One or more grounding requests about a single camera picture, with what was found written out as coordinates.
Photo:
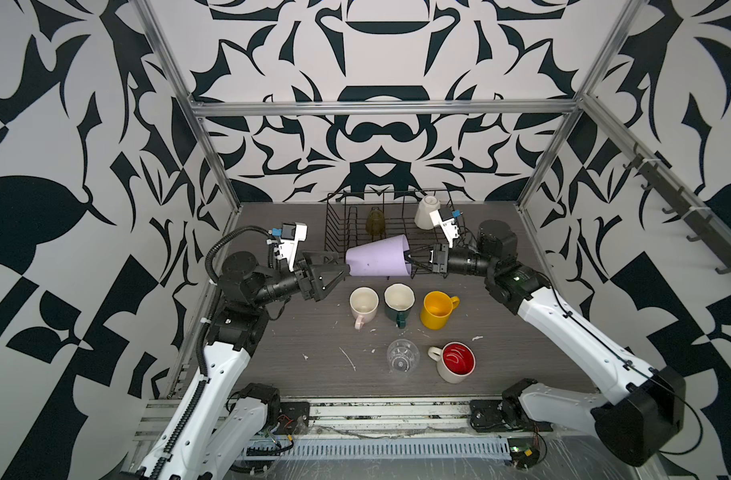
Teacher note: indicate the wall hook rail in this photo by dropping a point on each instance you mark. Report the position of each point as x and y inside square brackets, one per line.
[682, 203]

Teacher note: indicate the black wire dish rack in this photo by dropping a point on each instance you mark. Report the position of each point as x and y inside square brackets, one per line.
[346, 212]

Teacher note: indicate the dark green mug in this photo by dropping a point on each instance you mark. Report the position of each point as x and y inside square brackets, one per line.
[399, 299]

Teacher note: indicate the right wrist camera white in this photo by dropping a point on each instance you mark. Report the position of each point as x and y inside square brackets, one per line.
[449, 226]

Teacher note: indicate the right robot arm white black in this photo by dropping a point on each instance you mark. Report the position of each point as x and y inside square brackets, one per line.
[636, 409]

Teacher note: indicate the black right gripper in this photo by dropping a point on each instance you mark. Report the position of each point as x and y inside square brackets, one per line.
[438, 259]

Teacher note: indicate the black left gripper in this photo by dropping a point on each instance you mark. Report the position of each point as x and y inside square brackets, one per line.
[303, 286]

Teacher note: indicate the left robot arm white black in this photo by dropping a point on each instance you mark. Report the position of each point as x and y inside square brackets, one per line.
[251, 267]

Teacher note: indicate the olive textured glass cup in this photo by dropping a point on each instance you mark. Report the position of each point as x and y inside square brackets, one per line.
[375, 224]

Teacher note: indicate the clear glass cup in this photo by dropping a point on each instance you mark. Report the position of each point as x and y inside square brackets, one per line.
[403, 356]

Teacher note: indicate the yellow mug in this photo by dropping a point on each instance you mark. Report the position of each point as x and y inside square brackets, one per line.
[437, 309]

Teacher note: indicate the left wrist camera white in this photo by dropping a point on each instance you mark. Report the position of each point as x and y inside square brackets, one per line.
[284, 242]

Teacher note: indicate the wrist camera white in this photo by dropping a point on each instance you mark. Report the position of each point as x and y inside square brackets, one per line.
[449, 226]
[284, 242]

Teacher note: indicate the lilac plastic cup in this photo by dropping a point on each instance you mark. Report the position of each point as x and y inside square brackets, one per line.
[383, 258]

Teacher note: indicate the white faceted mug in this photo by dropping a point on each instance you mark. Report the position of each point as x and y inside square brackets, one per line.
[424, 215]

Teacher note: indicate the white mug red inside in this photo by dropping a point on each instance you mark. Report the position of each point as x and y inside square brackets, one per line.
[455, 361]

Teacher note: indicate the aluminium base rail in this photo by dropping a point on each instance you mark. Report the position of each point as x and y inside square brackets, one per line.
[370, 416]

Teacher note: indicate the pink cream mug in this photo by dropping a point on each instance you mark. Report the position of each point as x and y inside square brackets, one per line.
[363, 304]

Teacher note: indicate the white slotted cable duct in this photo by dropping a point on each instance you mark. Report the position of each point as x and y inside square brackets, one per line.
[492, 448]

